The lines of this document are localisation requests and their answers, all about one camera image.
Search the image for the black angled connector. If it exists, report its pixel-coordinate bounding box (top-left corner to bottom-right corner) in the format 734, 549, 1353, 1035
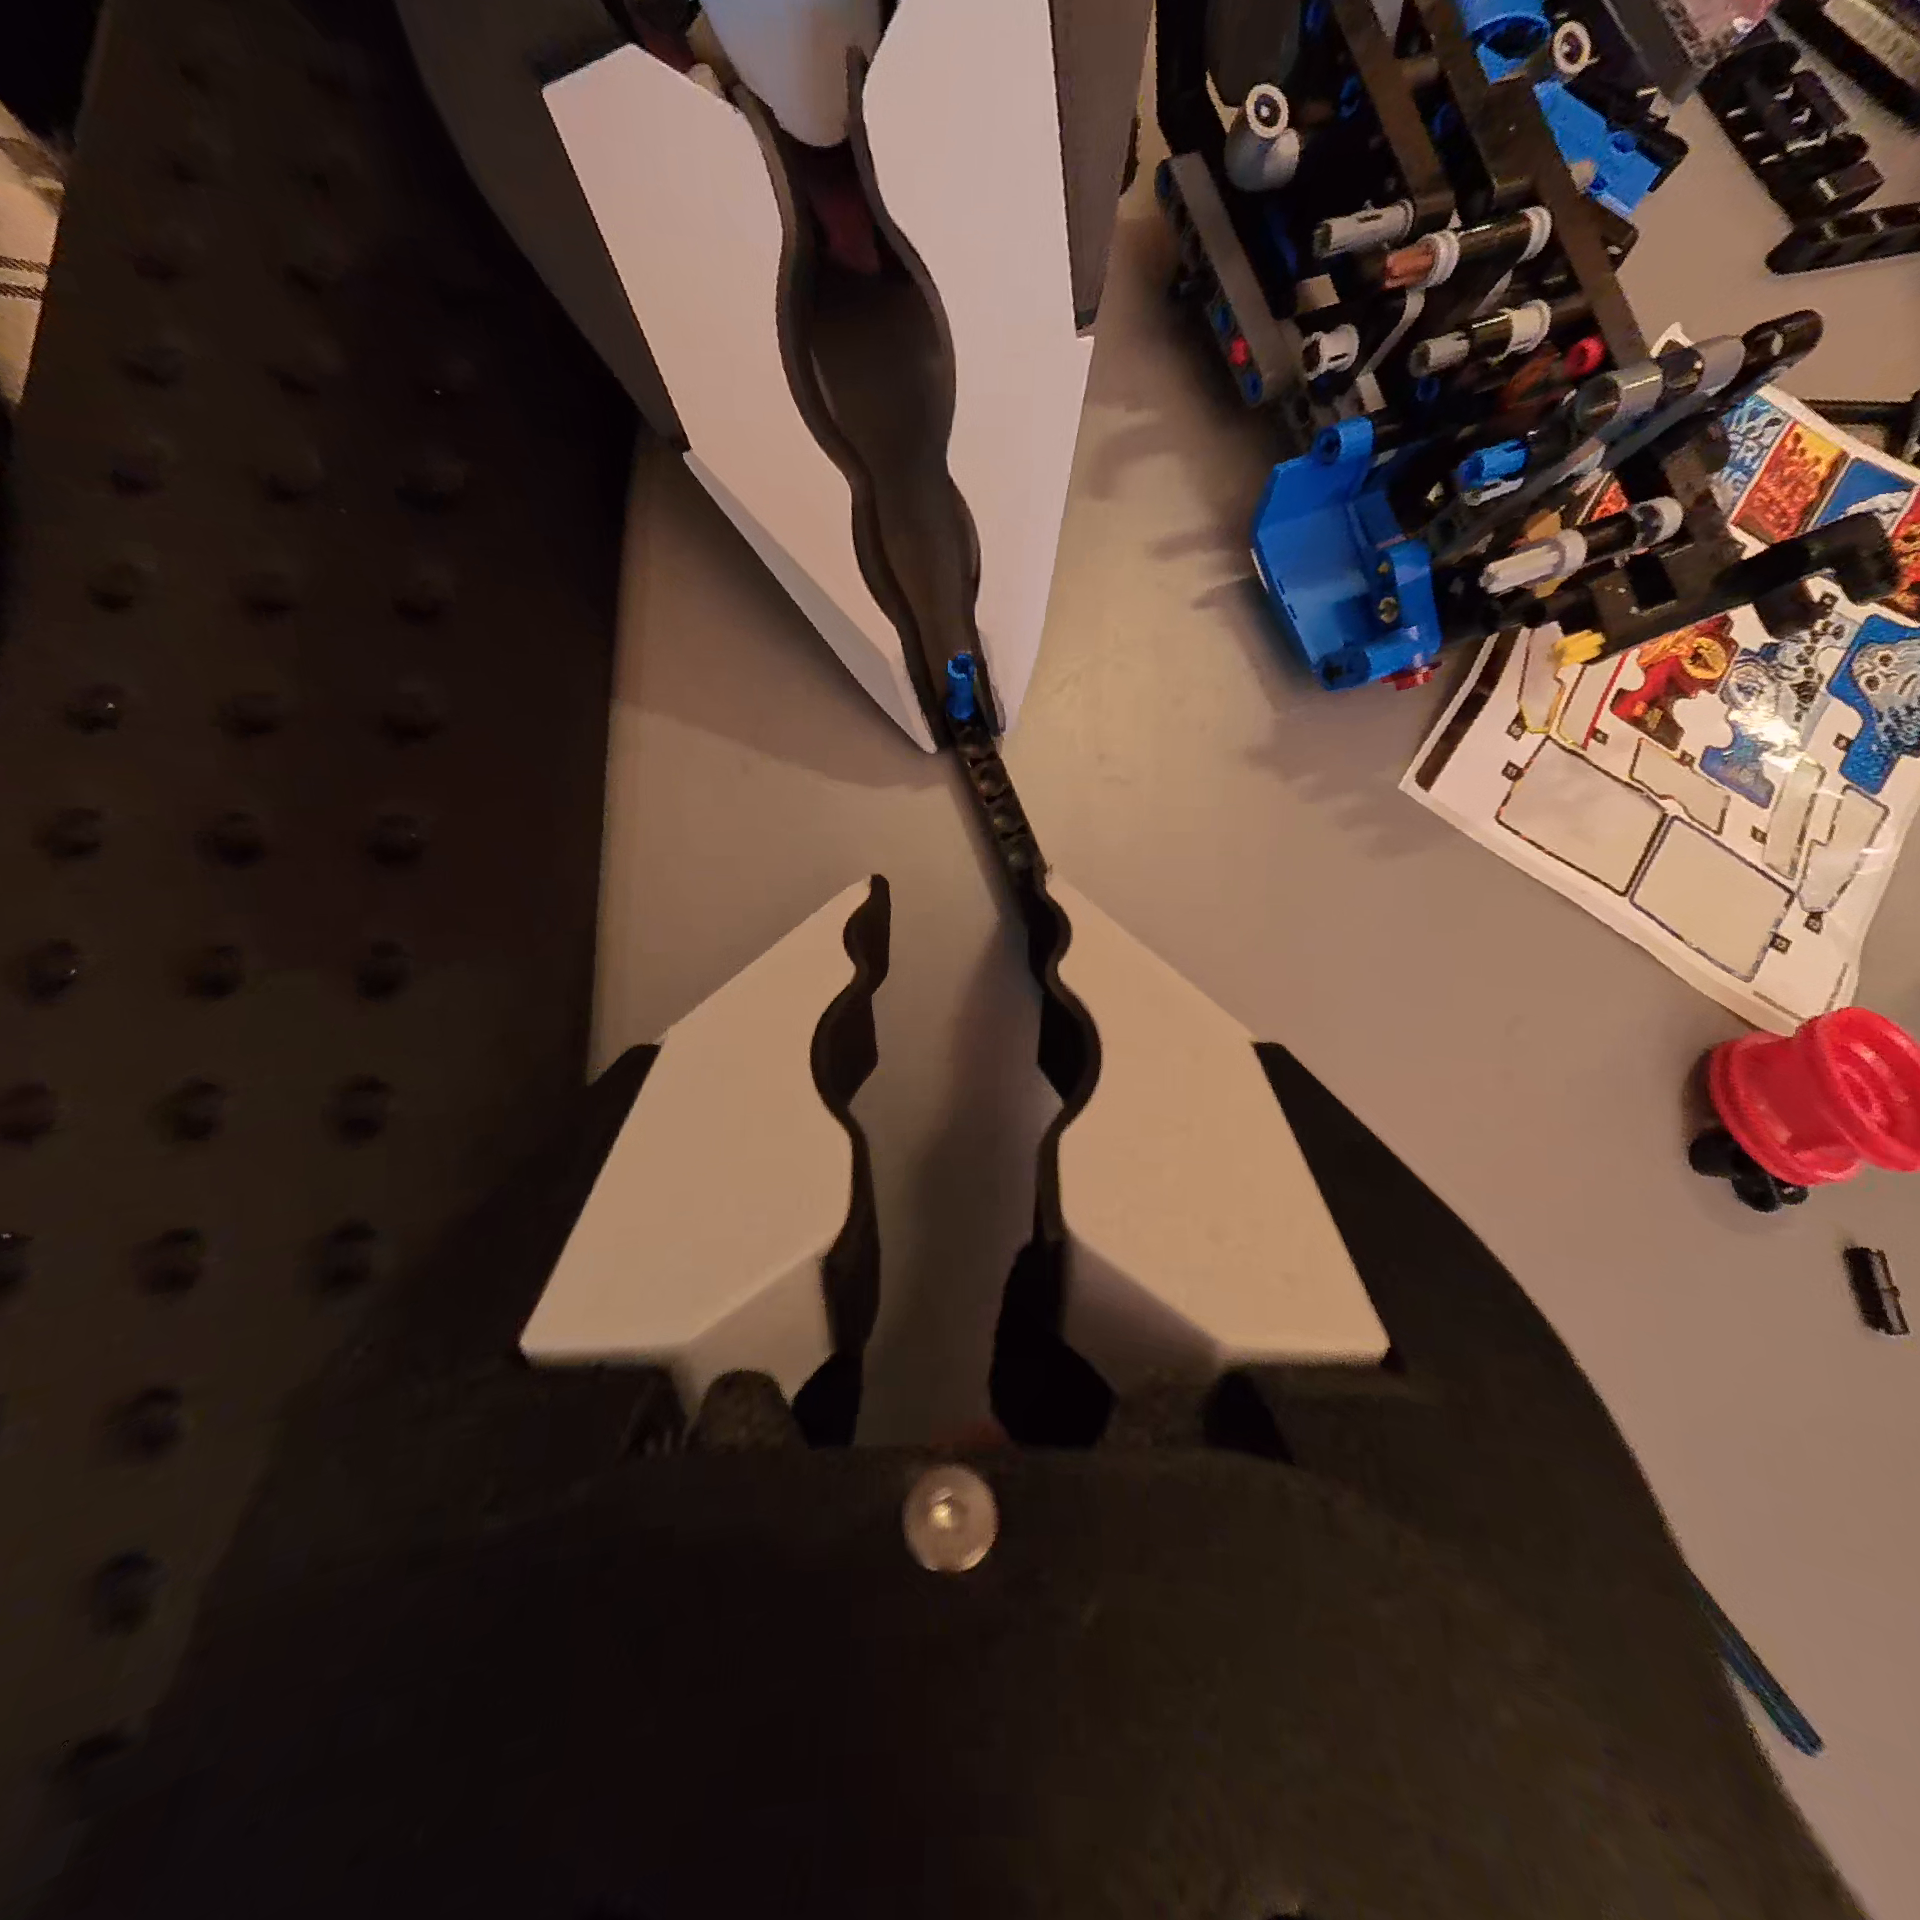
1688, 1124, 1809, 1214

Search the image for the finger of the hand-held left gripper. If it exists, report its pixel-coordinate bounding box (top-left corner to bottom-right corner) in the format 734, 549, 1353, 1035
539, 42, 953, 755
857, 0, 1097, 740

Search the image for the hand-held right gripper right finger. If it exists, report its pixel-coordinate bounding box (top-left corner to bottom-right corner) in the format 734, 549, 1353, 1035
1027, 882, 1393, 1371

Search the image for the long black holed beam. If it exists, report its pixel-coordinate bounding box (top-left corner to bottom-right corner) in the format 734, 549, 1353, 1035
942, 701, 1059, 917

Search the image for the person's plaid shirt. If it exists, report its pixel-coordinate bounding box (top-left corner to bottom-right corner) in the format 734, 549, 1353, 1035
0, 103, 65, 401

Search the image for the thin dark axle rod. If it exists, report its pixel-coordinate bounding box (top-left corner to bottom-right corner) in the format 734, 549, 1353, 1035
1703, 1587, 1830, 1761

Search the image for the printed sticker sheet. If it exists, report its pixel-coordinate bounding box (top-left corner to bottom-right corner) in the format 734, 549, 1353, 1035
1400, 374, 1920, 1037

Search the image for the grey desk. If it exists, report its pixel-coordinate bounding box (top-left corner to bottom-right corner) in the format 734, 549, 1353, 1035
589, 0, 1920, 1920

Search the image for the red wheel hub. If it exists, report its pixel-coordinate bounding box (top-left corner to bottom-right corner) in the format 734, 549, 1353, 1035
1703, 1007, 1920, 1187

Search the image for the black perforated board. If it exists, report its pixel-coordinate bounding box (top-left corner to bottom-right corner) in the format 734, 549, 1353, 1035
0, 0, 683, 1876

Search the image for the partly built toy truck chassis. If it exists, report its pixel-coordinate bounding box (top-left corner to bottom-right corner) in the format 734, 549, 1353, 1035
1154, 0, 1907, 694

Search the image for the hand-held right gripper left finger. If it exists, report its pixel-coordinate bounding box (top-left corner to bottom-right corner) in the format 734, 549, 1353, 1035
518, 874, 895, 1364

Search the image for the short black toy beam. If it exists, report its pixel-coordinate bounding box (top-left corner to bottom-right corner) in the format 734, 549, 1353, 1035
1767, 199, 1920, 279

